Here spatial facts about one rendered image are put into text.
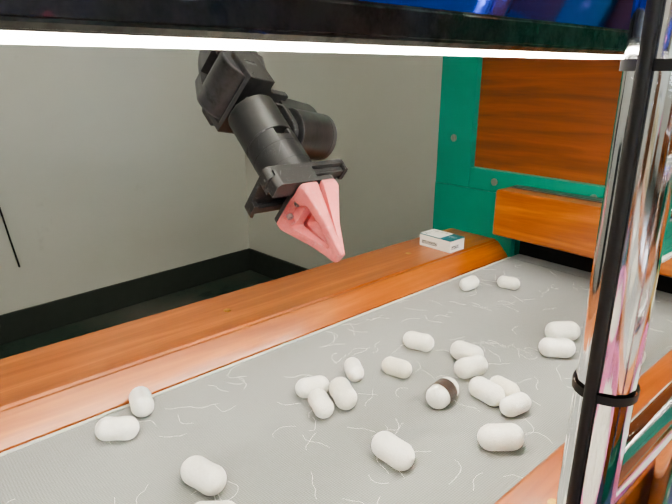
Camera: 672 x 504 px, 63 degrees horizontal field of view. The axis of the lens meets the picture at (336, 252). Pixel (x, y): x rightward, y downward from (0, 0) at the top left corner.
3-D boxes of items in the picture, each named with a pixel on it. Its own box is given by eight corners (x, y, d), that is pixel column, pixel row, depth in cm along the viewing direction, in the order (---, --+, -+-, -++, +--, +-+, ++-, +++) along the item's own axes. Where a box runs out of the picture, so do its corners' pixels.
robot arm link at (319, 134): (195, 103, 66) (228, 43, 61) (267, 115, 75) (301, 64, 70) (239, 176, 62) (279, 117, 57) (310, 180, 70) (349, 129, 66)
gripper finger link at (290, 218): (390, 230, 56) (344, 161, 59) (336, 242, 51) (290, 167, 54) (359, 267, 60) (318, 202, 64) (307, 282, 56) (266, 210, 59)
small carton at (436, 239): (419, 244, 88) (419, 232, 87) (433, 240, 90) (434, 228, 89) (449, 253, 83) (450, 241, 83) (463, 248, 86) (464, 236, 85)
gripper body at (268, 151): (352, 171, 59) (319, 121, 61) (272, 180, 52) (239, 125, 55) (326, 209, 63) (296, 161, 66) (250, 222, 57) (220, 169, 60)
